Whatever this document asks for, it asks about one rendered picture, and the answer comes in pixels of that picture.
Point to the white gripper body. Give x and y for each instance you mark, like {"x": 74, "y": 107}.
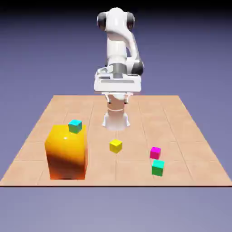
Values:
{"x": 117, "y": 87}

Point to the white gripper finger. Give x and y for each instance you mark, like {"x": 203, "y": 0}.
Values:
{"x": 109, "y": 99}
{"x": 126, "y": 99}

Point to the small green cube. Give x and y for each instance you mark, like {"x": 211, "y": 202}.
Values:
{"x": 157, "y": 168}

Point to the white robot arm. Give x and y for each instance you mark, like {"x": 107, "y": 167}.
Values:
{"x": 116, "y": 36}

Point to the small yellow cube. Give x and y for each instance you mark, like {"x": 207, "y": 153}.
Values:
{"x": 115, "y": 146}

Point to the small cyan cube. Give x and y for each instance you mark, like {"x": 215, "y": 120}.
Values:
{"x": 75, "y": 126}

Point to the small magenta cube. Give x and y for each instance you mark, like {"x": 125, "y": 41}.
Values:
{"x": 155, "y": 153}

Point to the large orange box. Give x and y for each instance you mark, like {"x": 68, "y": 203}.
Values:
{"x": 66, "y": 152}

